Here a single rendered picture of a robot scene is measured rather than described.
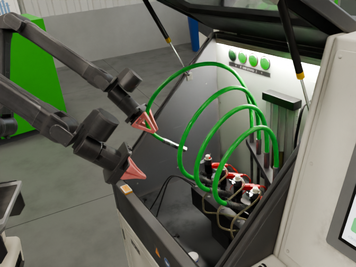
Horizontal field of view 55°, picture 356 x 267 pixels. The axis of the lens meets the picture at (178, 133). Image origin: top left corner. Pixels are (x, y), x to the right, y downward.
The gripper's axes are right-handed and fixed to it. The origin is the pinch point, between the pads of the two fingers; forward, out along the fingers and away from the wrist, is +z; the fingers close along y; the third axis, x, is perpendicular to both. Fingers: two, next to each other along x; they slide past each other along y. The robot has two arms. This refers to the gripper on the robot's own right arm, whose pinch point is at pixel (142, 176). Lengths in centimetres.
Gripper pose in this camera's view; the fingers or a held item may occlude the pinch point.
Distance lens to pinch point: 94.6
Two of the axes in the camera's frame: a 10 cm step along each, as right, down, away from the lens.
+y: 5.9, -7.9, -1.6
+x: -2.9, -4.0, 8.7
